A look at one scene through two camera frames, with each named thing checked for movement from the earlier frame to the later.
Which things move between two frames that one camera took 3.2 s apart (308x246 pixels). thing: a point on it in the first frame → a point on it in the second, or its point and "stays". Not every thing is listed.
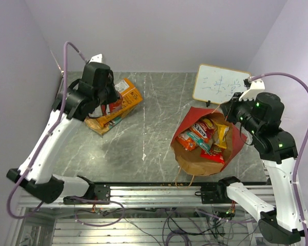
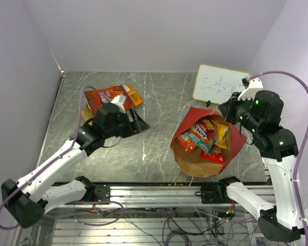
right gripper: (229, 107) stays
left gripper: (115, 95) → (137, 125)
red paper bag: (190, 162) stays
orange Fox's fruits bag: (205, 129) stays
